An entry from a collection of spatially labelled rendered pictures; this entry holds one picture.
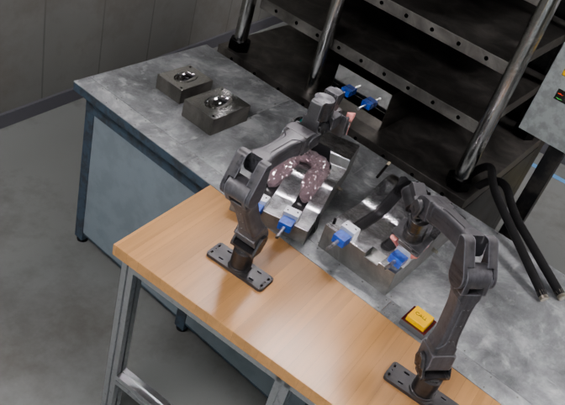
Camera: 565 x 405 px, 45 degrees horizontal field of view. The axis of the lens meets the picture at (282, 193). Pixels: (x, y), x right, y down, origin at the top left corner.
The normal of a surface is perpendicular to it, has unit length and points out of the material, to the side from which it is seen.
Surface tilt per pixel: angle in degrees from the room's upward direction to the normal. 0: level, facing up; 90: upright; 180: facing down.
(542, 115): 90
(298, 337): 0
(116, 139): 90
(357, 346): 0
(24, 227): 0
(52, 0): 90
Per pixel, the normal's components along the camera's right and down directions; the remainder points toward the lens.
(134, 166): -0.62, 0.35
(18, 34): 0.80, 0.50
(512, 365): 0.25, -0.77
